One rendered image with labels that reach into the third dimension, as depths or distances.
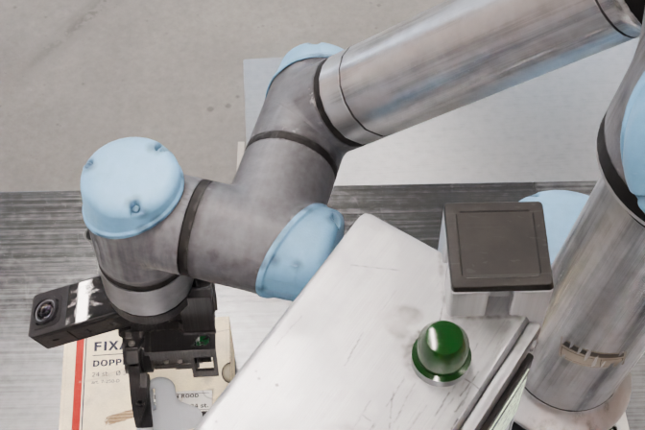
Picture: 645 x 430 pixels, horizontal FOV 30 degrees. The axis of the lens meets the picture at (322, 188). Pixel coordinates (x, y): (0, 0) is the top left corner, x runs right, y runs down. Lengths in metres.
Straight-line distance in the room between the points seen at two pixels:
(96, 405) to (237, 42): 1.56
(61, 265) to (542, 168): 0.55
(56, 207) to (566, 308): 0.72
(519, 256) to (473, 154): 0.87
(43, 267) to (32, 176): 1.13
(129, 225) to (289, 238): 0.12
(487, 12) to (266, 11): 1.88
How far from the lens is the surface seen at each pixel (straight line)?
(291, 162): 0.90
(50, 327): 1.07
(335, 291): 0.55
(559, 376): 0.88
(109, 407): 1.16
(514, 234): 0.54
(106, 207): 0.87
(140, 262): 0.91
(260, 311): 1.28
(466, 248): 0.53
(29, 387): 1.28
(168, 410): 1.11
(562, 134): 1.44
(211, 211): 0.88
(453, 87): 0.85
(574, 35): 0.80
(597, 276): 0.78
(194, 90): 2.55
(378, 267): 0.56
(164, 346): 1.05
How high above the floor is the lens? 1.95
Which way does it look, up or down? 55 degrees down
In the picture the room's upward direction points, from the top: 1 degrees counter-clockwise
